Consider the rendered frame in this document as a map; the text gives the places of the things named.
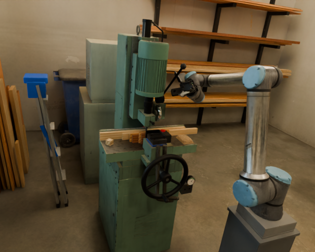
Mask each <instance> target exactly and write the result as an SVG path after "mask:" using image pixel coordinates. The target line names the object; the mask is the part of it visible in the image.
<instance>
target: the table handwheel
mask: <svg viewBox="0 0 315 252"><path fill-rule="evenodd" d="M165 160H167V163H166V169H165V171H164V169H163V168H162V167H161V166H160V169H159V172H158V173H159V178H160V179H159V180H157V181H156V182H154V183H152V184H150V185H149V186H147V184H146V181H147V176H148V174H149V172H150V171H151V169H152V168H153V167H154V168H155V169H156V166H155V165H157V164H158V163H160V162H162V161H165ZM170 160H177V161H179V162H180V163H181V164H182V166H183V177H182V179H181V181H180V182H177V181H175V180H173V179H172V176H171V175H170V174H169V172H168V171H169V165H170ZM188 174H189V168H188V165H187V162H186V161H185V160H184V159H183V158H182V157H181V156H179V155H176V154H165V155H162V156H160V157H158V158H156V159H154V160H153V161H152V162H151V163H150V164H149V165H148V166H147V167H146V169H145V170H144V172H143V174H142V177H141V187H142V190H143V192H144V193H145V194H146V195H147V196H148V197H150V198H152V199H157V200H160V199H163V197H162V195H165V196H166V197H167V198H169V197H171V196H173V195H174V194H176V193H177V192H178V191H179V190H180V189H181V188H182V187H183V186H184V184H185V182H186V180H187V178H188ZM160 182H163V183H164V184H168V183H169V182H173V183H175V184H177V186H176V187H175V188H174V189H173V190H171V191H169V192H167V193H164V194H154V193H152V192H150V191H149V189H150V188H152V187H153V186H155V185H157V184H158V183H160Z"/></svg>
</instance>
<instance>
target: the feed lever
mask: <svg viewBox="0 0 315 252"><path fill-rule="evenodd" d="M186 67H187V66H186V64H185V63H182V64H181V65H180V69H179V71H178V72H177V74H176V75H175V76H174V78H173V79H172V81H171V82H170V84H169V85H168V86H167V88H166V89H165V91H164V94H165V93H166V92H167V90H168V89H169V87H170V86H171V85H172V83H173V82H174V81H175V79H176V78H177V76H178V75H179V74H180V72H181V71H182V70H184V69H186ZM164 94H163V96H161V97H155V102H156V103H157V104H162V103H164V101H165V97H164Z"/></svg>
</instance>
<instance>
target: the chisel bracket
mask: <svg viewBox="0 0 315 252"><path fill-rule="evenodd" d="M155 118H156V116H155V115H154V114H153V113H151V114H146V113H144V109H138V115H137V119H138V120H139V121H140V122H141V123H142V124H143V125H144V126H145V127H149V126H155V125H152V123H151V122H150V121H152V122H154V123H155Z"/></svg>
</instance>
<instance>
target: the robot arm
mask: <svg viewBox="0 0 315 252"><path fill-rule="evenodd" d="M184 78H185V79H184ZM177 80H178V82H179V83H180V84H179V85H180V87H179V88H172V89H171V95H172V96H173V97H174V96H181V97H185V96H187V97H188V98H189V99H191V100H192V101H193V102H195V103H201V102H202V101H203V100H204V99H205V94H204V92H203V91H202V88H201V87H234V86H244V87H245V88H246V92H247V101H246V122H245V143H244V164H243V170H242V171H240V172H239V180H237V181H235V182H234V184H233V186H232V189H233V195H234V197H235V199H236V200H237V201H238V202H239V203H240V204H241V205H242V206H244V207H247V208H250V209H251V210H252V211H253V212H254V213H255V214H256V215H257V216H259V217H261V218H263V219H265V220H268V221H279V220H280V219H281V218H282V216H283V203H284V200H285V197H286V195H287V192H288V189H289V187H290V184H291V180H292V177H291V176H290V175H289V174H288V173H287V172H286V171H284V170H282V169H280V168H277V167H274V166H267V167H266V158H267V141H268V125H269V108H270V93H271V89H273V88H276V87H277V86H279V85H280V84H281V82H282V80H283V73H282V71H281V70H280V69H279V68H278V67H275V66H263V65H253V66H251V67H249V68H248V69H247V70H246V71H245V72H235V73H222V74H197V73H196V72H195V71H191V72H188V73H187V74H185V73H180V74H179V75H178V76H177ZM184 80H185V82H183V81H184Z"/></svg>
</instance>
